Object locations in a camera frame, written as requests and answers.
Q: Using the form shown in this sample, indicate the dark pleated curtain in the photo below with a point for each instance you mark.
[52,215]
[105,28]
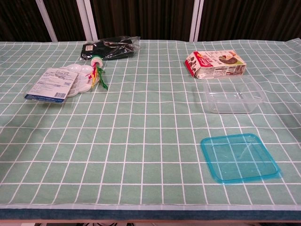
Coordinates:
[141,18]

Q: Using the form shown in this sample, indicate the clear plastic container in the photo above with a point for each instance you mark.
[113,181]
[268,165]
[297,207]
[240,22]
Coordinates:
[232,104]

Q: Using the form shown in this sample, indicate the red white snack carton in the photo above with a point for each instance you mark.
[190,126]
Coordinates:
[218,63]

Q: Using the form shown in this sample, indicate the white paint palette with card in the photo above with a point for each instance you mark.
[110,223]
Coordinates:
[54,84]

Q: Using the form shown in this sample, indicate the wide double white frame post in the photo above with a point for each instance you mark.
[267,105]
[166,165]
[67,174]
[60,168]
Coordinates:
[88,21]

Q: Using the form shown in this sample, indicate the black gloves in plastic bag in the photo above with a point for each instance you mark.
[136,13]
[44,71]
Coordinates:
[105,50]

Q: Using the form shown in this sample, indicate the translucent blue plastic lid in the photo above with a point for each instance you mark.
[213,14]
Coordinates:
[240,162]

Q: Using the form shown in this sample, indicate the dark blue table underlay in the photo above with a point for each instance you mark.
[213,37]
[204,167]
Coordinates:
[141,214]

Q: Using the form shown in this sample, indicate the thin white frame post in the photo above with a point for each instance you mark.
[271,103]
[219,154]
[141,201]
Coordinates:
[47,21]

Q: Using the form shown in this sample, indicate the green checked tablecloth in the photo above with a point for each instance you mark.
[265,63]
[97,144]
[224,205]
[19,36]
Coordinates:
[141,141]

